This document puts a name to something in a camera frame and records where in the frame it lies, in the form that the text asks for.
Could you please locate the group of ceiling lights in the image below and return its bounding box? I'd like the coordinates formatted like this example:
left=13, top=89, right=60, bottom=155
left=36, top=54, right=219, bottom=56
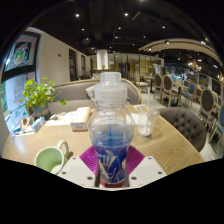
left=73, top=11, right=208, bottom=46

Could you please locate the clear plastic cup with straw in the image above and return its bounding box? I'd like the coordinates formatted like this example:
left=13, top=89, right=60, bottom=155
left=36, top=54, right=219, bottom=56
left=136, top=87, right=161, bottom=138

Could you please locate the dark-framed decorated window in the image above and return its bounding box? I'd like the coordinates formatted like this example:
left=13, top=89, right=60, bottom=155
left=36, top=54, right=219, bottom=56
left=0, top=31, right=42, bottom=134

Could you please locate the curved grey sofa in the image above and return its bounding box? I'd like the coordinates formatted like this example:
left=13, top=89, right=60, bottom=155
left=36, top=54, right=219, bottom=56
left=48, top=78, right=143, bottom=114

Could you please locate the dark tufted armchair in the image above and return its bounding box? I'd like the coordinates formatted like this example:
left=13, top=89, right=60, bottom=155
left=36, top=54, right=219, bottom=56
left=159, top=106, right=208, bottom=153

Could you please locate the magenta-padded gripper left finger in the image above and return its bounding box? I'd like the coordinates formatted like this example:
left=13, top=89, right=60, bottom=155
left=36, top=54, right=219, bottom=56
left=57, top=145, right=101, bottom=189

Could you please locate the grey white zigzag cushion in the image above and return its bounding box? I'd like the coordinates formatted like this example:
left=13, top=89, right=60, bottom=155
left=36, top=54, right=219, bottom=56
left=84, top=84, right=98, bottom=101

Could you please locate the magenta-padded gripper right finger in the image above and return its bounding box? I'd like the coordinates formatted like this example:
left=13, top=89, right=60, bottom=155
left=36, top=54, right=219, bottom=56
left=125, top=145, right=168, bottom=189

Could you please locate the pale green mug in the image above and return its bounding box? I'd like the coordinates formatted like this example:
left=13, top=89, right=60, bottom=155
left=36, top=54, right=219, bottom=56
left=34, top=139, right=70, bottom=176

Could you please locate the group of dining chairs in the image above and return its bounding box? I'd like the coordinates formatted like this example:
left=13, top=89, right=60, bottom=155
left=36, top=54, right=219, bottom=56
left=133, top=69, right=224, bottom=151

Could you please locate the clear blue-labelled drink bottle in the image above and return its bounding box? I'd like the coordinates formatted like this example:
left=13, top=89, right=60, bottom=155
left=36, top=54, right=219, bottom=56
left=87, top=71, right=136, bottom=188

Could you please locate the small white orange box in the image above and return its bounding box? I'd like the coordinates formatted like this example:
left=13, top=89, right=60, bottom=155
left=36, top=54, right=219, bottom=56
left=69, top=106, right=92, bottom=132

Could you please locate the potted green plant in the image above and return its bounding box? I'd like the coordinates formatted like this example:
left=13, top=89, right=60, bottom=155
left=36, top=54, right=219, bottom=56
left=20, top=77, right=68, bottom=118

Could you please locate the white printed leaflet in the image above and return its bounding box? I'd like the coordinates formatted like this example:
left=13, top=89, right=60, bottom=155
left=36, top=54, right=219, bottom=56
left=44, top=110, right=79, bottom=127

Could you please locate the small light blue box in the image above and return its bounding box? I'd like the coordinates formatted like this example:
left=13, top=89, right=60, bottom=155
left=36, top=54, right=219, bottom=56
left=30, top=116, right=47, bottom=134

